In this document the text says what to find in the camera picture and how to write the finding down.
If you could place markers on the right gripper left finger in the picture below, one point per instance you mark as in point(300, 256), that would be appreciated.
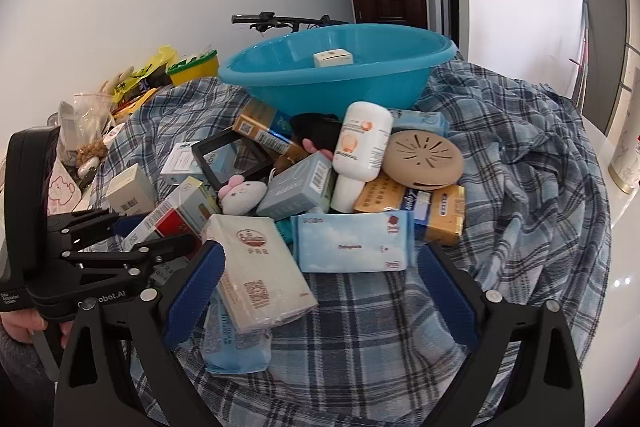
point(95, 387)

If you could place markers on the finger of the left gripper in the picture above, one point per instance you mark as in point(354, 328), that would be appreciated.
point(143, 256)
point(75, 231)

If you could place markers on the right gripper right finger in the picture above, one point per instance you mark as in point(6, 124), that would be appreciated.
point(544, 388)

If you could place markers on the red white cigarette box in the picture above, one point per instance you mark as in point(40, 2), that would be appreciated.
point(185, 210)

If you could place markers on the pink white plush toy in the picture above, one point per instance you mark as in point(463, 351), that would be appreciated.
point(238, 197)

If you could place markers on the white tissue pack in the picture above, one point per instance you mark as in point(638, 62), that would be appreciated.
point(262, 286)

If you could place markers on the blue wet wipes pack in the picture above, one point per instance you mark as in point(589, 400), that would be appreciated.
point(354, 243)

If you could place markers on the beige white square box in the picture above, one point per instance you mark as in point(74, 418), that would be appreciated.
point(332, 58)

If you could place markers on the person left hand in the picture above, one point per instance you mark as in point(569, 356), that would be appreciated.
point(18, 327)

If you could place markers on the pink bear pouch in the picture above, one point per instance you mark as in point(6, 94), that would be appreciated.
point(64, 194)

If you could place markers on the small white printed box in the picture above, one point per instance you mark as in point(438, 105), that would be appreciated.
point(131, 192)

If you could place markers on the brown braided plush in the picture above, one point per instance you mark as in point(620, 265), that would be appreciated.
point(96, 149)

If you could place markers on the white blue Raison box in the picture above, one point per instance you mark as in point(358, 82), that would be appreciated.
point(181, 164)

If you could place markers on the light blue mask pack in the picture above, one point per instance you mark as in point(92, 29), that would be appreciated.
point(227, 352)

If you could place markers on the clear zip bag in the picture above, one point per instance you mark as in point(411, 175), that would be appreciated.
point(83, 119)

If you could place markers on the teal tube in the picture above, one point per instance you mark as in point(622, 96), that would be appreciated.
point(285, 229)

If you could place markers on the beige stuffed animal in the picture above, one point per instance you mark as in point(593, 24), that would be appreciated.
point(109, 86)

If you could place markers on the grey card sleeve box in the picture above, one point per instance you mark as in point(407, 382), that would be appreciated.
point(306, 186)

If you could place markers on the gold slim carton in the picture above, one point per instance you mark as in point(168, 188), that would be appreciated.
point(269, 128)

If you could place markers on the yellow plastic bag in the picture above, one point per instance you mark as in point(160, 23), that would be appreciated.
point(151, 75)

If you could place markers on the yellow green bin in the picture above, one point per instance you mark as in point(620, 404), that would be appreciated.
point(194, 67)

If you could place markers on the yellow gold packet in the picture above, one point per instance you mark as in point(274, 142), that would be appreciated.
point(438, 215)

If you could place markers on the black plush toy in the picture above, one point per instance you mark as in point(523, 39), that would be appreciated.
point(318, 133)

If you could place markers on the white lotion bottle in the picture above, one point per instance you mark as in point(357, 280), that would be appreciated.
point(359, 153)

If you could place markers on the blue plastic basin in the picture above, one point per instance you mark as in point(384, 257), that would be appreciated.
point(392, 66)

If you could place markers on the beige round vented disc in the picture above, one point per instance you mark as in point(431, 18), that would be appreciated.
point(422, 160)

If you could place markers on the black bicycle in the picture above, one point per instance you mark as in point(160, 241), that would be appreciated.
point(265, 21)

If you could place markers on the panda wipes pack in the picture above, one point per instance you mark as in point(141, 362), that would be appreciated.
point(434, 122)

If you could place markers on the steel refrigerator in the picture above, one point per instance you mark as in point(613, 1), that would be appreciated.
point(611, 62)

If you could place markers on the black display frame case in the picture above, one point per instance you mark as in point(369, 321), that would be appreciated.
point(228, 154)

